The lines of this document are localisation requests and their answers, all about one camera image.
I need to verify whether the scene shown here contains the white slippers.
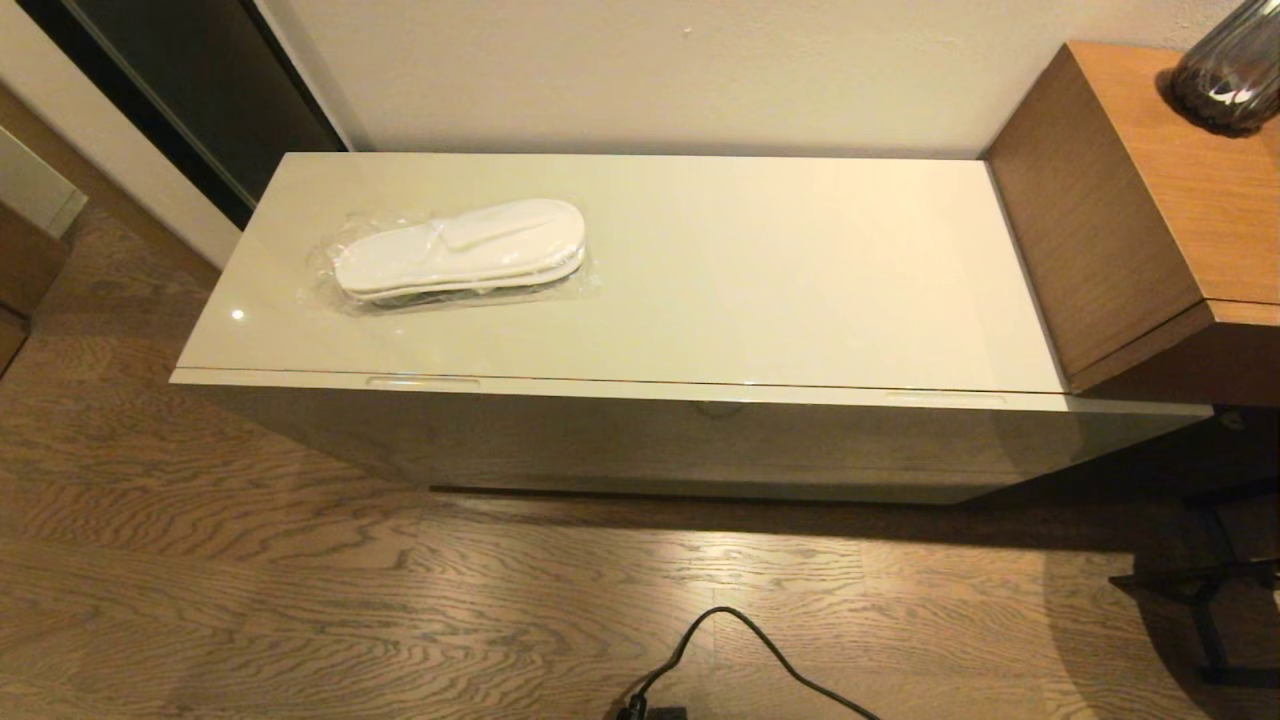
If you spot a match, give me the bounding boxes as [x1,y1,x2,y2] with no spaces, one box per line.
[302,196,601,317]

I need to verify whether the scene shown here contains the glossy white drawer cabinet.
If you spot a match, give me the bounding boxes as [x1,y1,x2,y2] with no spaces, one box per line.
[168,150,1213,506]

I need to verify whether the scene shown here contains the dark sliding door panel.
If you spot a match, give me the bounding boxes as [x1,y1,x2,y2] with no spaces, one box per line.
[18,0,347,230]

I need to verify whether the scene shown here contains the brown wooden side table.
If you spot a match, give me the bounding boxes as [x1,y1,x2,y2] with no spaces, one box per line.
[985,40,1280,407]

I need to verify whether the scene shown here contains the brown wooden furniture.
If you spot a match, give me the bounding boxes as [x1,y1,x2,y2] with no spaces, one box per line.
[0,200,69,373]

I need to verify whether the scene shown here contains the white flat panel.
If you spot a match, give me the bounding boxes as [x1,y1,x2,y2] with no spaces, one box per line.
[0,125,88,238]

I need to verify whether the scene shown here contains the black metal stand legs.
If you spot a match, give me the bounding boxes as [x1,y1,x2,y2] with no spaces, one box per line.
[1108,478,1280,688]

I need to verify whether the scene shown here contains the dark ribbed glass vase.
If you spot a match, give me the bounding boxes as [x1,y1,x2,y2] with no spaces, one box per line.
[1168,0,1280,139]

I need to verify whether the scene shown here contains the black power cable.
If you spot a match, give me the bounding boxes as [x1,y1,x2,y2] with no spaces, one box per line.
[614,604,883,720]

